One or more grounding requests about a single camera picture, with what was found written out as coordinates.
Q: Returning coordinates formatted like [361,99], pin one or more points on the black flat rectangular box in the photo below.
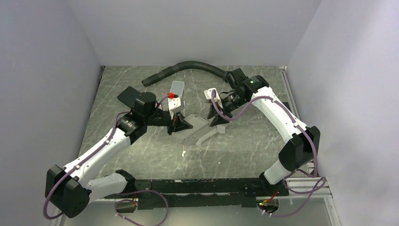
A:
[131,97]

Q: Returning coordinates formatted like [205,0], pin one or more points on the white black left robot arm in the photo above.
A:
[73,187]

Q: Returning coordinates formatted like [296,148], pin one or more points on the white cardboard box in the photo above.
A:
[200,131]

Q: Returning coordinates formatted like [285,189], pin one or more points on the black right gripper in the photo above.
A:
[219,120]

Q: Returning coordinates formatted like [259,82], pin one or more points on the clear white plastic case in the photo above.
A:
[177,88]

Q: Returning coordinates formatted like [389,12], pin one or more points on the aluminium frame rail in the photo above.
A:
[302,183]

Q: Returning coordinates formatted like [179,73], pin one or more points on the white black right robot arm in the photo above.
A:
[302,141]

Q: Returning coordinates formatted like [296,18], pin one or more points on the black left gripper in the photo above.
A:
[179,124]

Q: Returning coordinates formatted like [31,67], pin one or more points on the black mounting base rail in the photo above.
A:
[243,192]

